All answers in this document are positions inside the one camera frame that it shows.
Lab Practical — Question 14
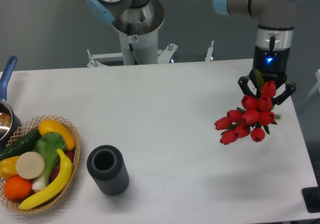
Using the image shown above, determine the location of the beige round disc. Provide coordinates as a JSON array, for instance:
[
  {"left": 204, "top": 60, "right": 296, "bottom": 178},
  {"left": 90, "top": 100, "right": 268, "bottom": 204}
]
[{"left": 15, "top": 151, "right": 45, "bottom": 179}]

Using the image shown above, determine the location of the red tulip bouquet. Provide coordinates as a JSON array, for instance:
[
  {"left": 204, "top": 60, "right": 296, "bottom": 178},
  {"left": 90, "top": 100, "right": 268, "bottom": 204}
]
[{"left": 214, "top": 69, "right": 280, "bottom": 145}]

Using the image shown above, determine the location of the dark grey ribbed vase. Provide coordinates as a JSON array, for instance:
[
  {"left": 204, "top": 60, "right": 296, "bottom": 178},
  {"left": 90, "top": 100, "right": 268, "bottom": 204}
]
[{"left": 86, "top": 145, "right": 130, "bottom": 196}]

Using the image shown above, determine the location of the yellow bell pepper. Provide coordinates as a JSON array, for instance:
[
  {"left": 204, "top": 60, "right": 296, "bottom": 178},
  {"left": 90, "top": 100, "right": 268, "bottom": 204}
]
[{"left": 0, "top": 156, "right": 20, "bottom": 179}]

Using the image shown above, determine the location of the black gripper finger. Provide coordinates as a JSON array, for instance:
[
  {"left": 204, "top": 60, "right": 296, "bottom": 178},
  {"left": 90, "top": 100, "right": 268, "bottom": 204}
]
[
  {"left": 238, "top": 74, "right": 258, "bottom": 96},
  {"left": 272, "top": 82, "right": 297, "bottom": 105}
]

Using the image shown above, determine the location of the white metal base frame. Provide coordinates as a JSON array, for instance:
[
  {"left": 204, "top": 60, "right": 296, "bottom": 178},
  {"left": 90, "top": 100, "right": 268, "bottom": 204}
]
[{"left": 87, "top": 40, "right": 215, "bottom": 67}]

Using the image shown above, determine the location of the purple red vegetable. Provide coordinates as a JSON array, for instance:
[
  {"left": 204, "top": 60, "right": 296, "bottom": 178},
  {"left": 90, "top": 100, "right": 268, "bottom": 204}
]
[{"left": 50, "top": 150, "right": 75, "bottom": 182}]

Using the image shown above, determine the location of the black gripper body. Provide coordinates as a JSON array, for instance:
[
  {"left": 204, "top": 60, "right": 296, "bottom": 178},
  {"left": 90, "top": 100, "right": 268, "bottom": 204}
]
[{"left": 249, "top": 46, "right": 290, "bottom": 87}]

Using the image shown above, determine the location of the woven wicker basket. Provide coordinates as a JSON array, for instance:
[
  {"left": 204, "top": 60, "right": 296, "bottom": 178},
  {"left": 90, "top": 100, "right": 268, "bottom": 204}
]
[{"left": 0, "top": 115, "right": 81, "bottom": 214}]

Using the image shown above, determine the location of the green white bok choy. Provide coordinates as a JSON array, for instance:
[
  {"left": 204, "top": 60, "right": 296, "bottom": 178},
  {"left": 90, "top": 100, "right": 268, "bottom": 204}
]
[{"left": 32, "top": 132, "right": 66, "bottom": 192}]

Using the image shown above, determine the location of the yellow banana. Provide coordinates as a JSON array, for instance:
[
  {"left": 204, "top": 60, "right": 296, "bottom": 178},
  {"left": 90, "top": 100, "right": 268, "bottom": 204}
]
[{"left": 18, "top": 149, "right": 73, "bottom": 210}]

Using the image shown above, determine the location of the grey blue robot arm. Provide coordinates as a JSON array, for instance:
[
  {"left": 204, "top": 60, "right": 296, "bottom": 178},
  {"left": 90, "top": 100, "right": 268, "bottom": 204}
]
[{"left": 85, "top": 0, "right": 298, "bottom": 105}]

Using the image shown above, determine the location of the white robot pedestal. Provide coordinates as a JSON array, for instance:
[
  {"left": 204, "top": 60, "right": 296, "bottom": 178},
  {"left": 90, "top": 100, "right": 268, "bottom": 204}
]
[{"left": 112, "top": 0, "right": 165, "bottom": 66}]

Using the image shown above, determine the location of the dark green cucumber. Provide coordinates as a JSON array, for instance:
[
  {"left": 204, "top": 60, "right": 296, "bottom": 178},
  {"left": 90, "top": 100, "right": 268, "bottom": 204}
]
[{"left": 0, "top": 129, "right": 41, "bottom": 160}]

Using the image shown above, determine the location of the black device at edge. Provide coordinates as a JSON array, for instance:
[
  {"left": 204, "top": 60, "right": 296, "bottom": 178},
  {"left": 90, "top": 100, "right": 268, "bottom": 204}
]
[{"left": 302, "top": 186, "right": 320, "bottom": 213}]

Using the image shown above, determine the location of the white frame at right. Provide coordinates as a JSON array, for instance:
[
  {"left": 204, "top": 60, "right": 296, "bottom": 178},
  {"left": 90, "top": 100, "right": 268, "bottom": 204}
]
[{"left": 297, "top": 69, "right": 320, "bottom": 112}]

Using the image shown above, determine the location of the blue handled saucepan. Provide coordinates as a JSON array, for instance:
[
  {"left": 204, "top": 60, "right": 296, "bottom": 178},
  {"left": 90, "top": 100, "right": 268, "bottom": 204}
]
[{"left": 0, "top": 56, "right": 21, "bottom": 152}]

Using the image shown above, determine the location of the orange fruit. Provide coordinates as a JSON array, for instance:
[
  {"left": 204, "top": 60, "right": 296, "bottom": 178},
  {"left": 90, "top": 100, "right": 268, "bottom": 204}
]
[{"left": 3, "top": 175, "right": 32, "bottom": 200}]

